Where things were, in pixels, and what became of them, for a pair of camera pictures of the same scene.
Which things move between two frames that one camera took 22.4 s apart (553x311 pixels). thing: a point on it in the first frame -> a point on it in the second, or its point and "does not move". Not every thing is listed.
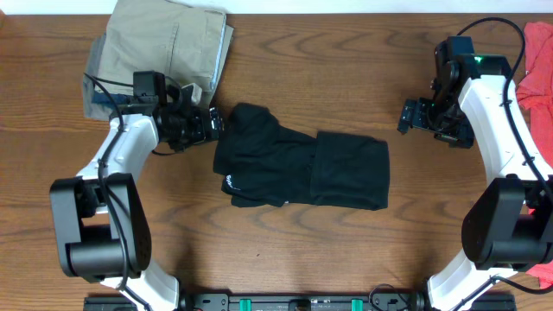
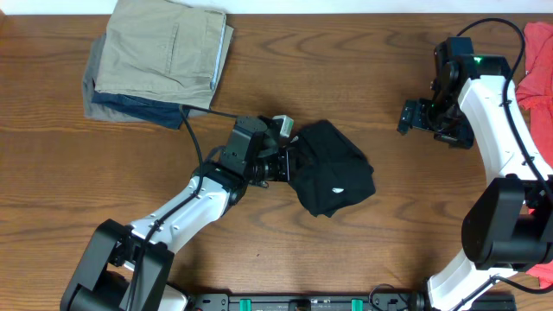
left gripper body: [187, 128] -> [266, 168]
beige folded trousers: [162, 35] does not move
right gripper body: [448, 122] does not move
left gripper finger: [404, 119] does not move
